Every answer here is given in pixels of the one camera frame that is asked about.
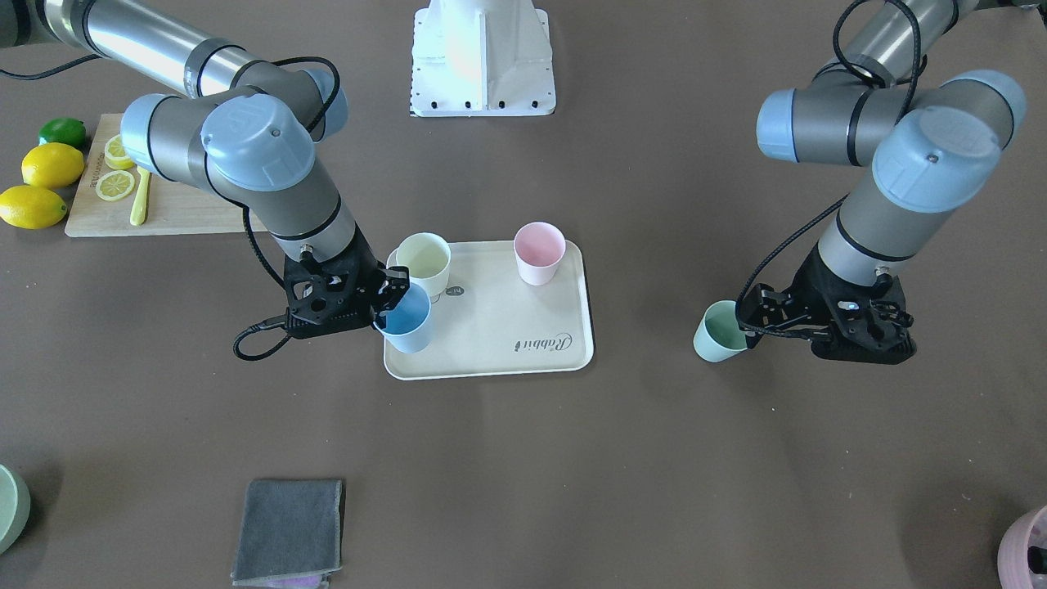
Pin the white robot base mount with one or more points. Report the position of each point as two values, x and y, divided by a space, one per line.
482 59

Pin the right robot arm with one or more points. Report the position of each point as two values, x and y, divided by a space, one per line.
245 130

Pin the light blue cup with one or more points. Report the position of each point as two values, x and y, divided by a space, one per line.
407 326

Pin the pink cup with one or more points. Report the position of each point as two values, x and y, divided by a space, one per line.
538 250

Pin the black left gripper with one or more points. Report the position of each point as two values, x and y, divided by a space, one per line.
812 276

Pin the green lime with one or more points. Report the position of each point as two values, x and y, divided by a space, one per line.
63 130

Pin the mint green cup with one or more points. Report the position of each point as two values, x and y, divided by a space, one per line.
719 336

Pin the whole yellow lemon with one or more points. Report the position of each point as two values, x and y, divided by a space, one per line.
32 207
52 166

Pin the pink mixing bowl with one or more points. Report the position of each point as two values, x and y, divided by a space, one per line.
1021 553

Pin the yellow plastic knife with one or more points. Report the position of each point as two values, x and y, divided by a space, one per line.
138 211

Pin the grey folded cloth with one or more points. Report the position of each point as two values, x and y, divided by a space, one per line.
290 534

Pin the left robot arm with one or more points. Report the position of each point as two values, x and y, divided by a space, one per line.
926 153

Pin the pale yellow cup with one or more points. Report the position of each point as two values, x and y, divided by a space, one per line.
427 257

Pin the cream rabbit tray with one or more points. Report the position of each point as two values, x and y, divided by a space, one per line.
490 322

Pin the mint green bowl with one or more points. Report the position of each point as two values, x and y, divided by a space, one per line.
15 507

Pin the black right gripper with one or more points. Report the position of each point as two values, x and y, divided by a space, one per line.
367 263

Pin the lemon slice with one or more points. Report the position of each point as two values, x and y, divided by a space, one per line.
115 156
115 185

